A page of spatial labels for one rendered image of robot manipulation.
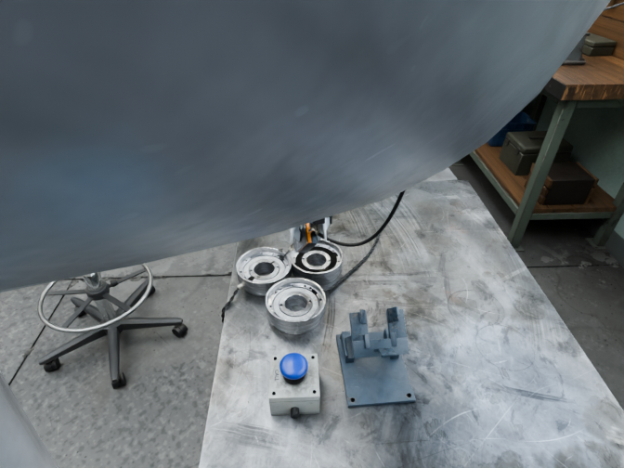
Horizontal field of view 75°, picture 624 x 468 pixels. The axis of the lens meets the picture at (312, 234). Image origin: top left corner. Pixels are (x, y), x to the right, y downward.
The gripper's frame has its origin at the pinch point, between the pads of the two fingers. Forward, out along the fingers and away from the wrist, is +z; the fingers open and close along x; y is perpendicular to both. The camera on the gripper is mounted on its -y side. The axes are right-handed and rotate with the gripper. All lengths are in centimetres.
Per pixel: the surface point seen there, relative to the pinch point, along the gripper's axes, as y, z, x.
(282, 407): 27.2, 7.3, -4.1
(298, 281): 3.7, 9.3, -2.1
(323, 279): 2.3, 10.4, 2.6
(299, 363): 23.2, 2.5, -1.6
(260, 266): -2.0, 11.3, -9.6
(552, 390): 24.6, 10.4, 36.2
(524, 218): -94, 89, 106
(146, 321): -40, 89, -66
